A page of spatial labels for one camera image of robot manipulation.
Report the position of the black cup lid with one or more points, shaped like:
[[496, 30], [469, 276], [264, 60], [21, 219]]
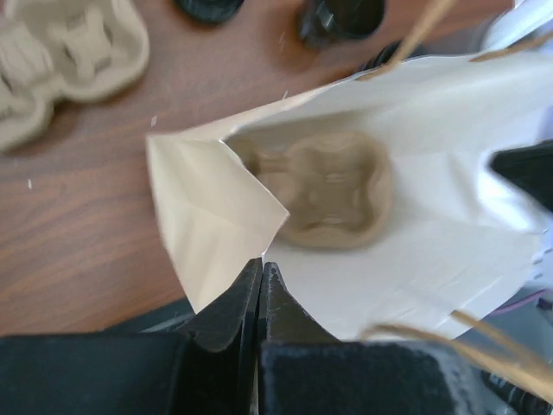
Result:
[[210, 11]]

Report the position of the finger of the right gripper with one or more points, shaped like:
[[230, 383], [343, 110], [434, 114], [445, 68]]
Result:
[[528, 168]]

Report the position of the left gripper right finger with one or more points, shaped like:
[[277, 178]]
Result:
[[302, 369]]

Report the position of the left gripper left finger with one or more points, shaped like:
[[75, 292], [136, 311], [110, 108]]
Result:
[[202, 366]]

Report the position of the black coffee cup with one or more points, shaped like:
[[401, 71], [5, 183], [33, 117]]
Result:
[[321, 23]]

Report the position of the brown paper bag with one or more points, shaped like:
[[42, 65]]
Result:
[[459, 240]]

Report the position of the cardboard cup carrier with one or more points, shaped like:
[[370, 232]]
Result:
[[337, 188], [53, 51]]

